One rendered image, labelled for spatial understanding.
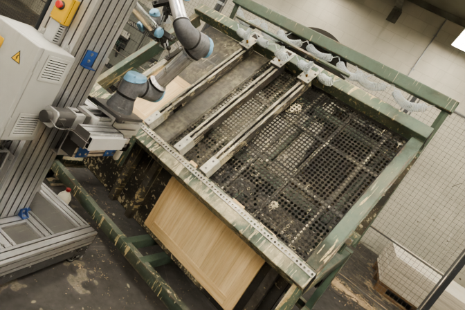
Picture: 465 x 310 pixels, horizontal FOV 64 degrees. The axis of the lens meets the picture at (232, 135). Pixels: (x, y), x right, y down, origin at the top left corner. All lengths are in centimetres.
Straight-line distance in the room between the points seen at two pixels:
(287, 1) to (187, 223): 612
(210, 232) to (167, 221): 37
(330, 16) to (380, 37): 104
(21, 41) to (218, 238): 160
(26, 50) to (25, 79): 12
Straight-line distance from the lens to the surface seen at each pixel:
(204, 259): 262
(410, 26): 772
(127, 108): 216
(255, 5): 373
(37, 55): 181
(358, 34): 766
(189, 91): 279
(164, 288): 256
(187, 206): 266
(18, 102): 189
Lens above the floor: 160
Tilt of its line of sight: 10 degrees down
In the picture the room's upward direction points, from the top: 32 degrees clockwise
